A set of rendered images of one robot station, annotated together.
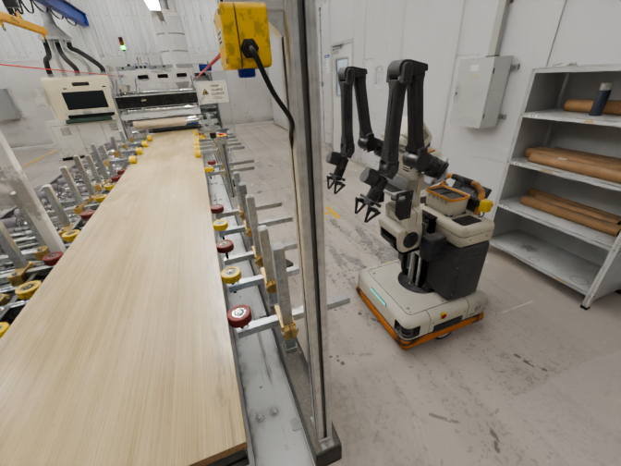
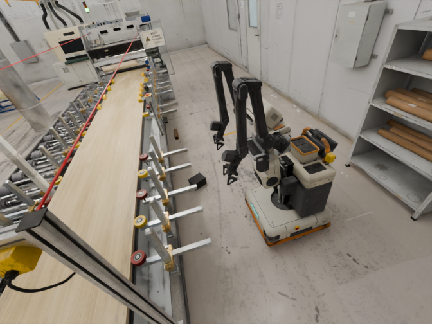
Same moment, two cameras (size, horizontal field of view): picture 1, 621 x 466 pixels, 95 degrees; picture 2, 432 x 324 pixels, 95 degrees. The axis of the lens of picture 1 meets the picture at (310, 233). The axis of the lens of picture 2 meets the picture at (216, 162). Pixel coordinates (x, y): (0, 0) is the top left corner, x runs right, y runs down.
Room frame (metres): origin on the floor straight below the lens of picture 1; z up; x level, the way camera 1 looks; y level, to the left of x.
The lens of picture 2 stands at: (0.25, -0.38, 1.95)
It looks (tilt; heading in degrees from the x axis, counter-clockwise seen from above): 39 degrees down; 11
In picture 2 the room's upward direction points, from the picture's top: 11 degrees counter-clockwise
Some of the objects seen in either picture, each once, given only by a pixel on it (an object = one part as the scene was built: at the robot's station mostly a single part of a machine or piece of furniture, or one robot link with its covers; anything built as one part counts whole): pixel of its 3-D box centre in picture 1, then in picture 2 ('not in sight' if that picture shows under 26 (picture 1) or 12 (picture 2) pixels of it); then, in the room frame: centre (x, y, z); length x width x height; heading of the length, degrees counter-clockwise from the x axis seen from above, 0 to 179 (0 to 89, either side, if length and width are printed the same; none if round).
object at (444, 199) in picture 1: (445, 200); (302, 149); (1.62, -0.85, 0.87); 0.23 x 0.15 x 0.11; 19
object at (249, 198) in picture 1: (257, 240); (161, 191); (1.21, 0.26, 0.90); 0.04 x 0.04 x 0.48; 19
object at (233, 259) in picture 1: (266, 251); (170, 194); (1.26, 0.23, 0.80); 0.43 x 0.03 x 0.04; 109
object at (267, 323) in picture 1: (296, 314); (176, 252); (0.79, 0.07, 0.82); 0.43 x 0.03 x 0.04; 109
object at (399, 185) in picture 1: (391, 192); (256, 150); (1.49, -0.47, 0.99); 0.28 x 0.16 x 0.22; 19
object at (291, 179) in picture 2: (410, 240); (274, 180); (1.47, -0.61, 0.68); 0.28 x 0.27 x 0.25; 19
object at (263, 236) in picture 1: (270, 276); (164, 222); (0.97, 0.18, 0.86); 0.04 x 0.04 x 0.48; 19
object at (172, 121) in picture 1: (174, 121); (128, 63); (5.16, 2.17, 1.05); 1.43 x 0.12 x 0.12; 109
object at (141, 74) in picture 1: (176, 125); (132, 65); (5.43, 2.26, 0.95); 1.65 x 0.70 x 1.90; 109
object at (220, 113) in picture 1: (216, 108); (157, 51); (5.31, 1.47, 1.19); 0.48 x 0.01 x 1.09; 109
